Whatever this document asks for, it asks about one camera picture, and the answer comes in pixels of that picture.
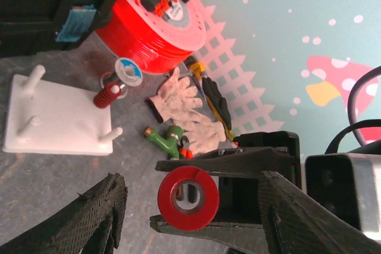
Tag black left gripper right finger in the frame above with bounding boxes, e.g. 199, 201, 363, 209
258, 171, 380, 253

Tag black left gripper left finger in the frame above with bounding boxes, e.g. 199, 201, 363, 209
1, 173, 128, 253

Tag white cotton work glove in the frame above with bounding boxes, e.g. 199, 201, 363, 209
146, 67, 203, 123

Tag white peg base plate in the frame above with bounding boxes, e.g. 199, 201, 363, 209
2, 65, 123, 156

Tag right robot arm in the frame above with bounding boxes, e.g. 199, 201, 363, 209
150, 68, 380, 253

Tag black yellow work glove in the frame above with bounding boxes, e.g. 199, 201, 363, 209
202, 77, 235, 142

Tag red filament spool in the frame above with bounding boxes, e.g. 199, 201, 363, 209
96, 0, 206, 74

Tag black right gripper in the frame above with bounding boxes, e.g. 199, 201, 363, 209
149, 131, 301, 251

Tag solder wire spool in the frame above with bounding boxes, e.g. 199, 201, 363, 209
99, 58, 143, 99

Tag orange black pliers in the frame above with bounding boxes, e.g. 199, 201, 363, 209
179, 136, 193, 159

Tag yellow black screwdriver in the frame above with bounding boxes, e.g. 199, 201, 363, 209
185, 56, 206, 80

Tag black plastic toolbox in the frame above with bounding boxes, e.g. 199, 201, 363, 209
1, 0, 116, 58

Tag green plastic water tap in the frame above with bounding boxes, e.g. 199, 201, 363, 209
144, 125, 184, 159

